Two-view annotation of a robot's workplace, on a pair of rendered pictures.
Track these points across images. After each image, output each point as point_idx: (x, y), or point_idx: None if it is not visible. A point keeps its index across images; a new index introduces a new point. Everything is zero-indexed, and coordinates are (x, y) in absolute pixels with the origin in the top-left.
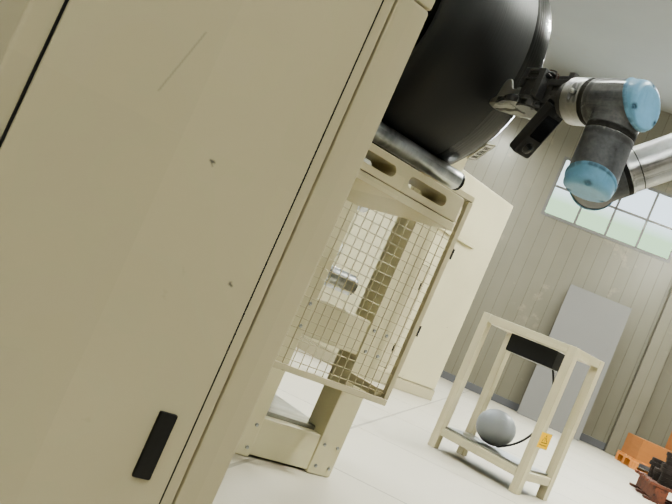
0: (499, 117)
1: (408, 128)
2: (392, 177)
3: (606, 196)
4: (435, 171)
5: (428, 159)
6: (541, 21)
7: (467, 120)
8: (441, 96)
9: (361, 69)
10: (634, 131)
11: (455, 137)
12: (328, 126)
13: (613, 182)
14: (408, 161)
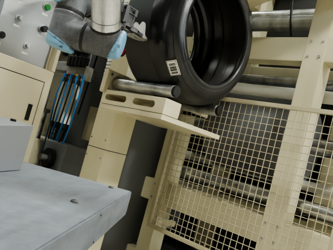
0: (154, 43)
1: (138, 76)
2: (124, 102)
3: (50, 43)
4: (154, 91)
5: (149, 86)
6: None
7: (145, 55)
8: (128, 52)
9: None
10: (58, 3)
11: (151, 67)
12: None
13: (49, 34)
14: (143, 92)
